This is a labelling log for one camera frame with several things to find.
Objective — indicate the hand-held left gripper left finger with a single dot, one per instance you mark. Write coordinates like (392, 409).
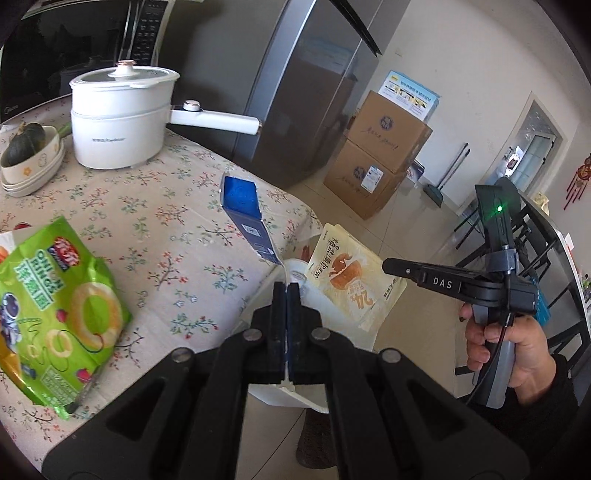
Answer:
(280, 323)

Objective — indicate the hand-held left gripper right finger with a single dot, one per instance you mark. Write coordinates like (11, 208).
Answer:
(293, 323)

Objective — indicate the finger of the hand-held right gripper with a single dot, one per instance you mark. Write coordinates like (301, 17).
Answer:
(427, 277)

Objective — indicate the white trash bin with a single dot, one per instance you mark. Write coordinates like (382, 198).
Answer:
(341, 330)

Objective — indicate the yellow bread packet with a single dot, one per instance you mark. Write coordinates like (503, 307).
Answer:
(351, 281)

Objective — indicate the blue drink carton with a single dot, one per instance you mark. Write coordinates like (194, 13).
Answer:
(244, 207)

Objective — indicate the person's right forearm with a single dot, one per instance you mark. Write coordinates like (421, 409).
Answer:
(549, 415)

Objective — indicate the person's right hand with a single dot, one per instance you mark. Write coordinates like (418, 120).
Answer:
(526, 350)

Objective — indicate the black dining table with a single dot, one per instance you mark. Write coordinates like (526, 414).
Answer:
(561, 263)

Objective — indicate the broom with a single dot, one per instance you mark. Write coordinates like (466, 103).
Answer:
(445, 180)

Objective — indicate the brown cardboard box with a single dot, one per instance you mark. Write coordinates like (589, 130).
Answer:
(364, 184)
(392, 134)

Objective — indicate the brown floor mat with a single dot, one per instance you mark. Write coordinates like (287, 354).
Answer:
(311, 438)

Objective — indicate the floral tablecloth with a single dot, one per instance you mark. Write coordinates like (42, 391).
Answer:
(175, 240)

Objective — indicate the white door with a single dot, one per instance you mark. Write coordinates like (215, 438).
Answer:
(531, 138)

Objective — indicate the blue and white box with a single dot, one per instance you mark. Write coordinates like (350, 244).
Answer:
(408, 94)

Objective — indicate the green snack bag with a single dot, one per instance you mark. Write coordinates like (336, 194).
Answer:
(60, 314)

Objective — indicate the grey refrigerator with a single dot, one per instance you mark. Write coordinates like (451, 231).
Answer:
(304, 92)

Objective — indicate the white electric pot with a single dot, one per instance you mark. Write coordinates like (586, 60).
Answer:
(120, 134)

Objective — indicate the white shallow bowl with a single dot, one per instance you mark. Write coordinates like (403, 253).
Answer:
(54, 171)
(46, 184)

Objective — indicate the white snack packet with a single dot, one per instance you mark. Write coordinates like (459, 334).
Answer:
(11, 242)

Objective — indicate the cream flower-print bowl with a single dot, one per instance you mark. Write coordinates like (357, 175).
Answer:
(44, 161)

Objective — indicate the white pot lid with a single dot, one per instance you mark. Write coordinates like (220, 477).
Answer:
(124, 76)

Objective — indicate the green squash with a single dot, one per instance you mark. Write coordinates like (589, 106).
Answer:
(25, 143)

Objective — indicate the black microwave oven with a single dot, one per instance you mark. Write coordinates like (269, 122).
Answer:
(60, 50)

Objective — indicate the red wall ornament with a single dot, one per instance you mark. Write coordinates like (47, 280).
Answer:
(582, 180)

